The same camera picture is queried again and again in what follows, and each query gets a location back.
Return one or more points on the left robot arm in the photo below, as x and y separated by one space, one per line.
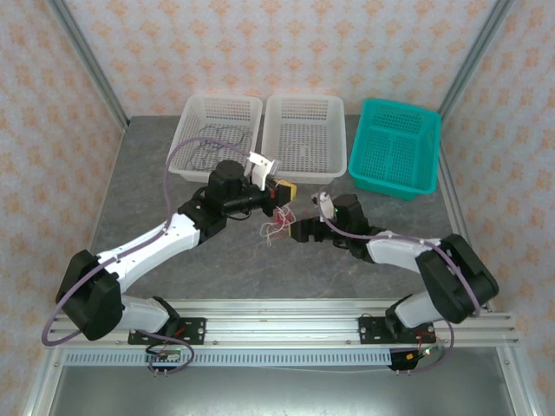
86 294

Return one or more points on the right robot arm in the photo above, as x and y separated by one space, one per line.
446 277

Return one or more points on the white plastic basket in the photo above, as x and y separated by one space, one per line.
234 112
299 117

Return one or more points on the teal plastic basket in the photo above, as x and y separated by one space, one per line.
390 143

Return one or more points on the grey metal bottom panel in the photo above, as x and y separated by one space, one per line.
277 394

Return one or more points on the small electronics board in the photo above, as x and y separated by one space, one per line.
429 351
167 356

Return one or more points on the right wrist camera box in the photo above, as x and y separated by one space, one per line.
324 203

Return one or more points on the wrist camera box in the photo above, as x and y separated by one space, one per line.
262 167
324 203

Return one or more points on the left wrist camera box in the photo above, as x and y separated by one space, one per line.
262 167

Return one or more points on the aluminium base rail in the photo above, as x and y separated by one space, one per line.
282 329

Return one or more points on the aluminium table side rail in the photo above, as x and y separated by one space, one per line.
452 203

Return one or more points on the aluminium frame post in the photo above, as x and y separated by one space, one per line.
477 54
86 56

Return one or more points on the aluminium lower frame rail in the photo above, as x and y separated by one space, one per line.
516 385
41 385

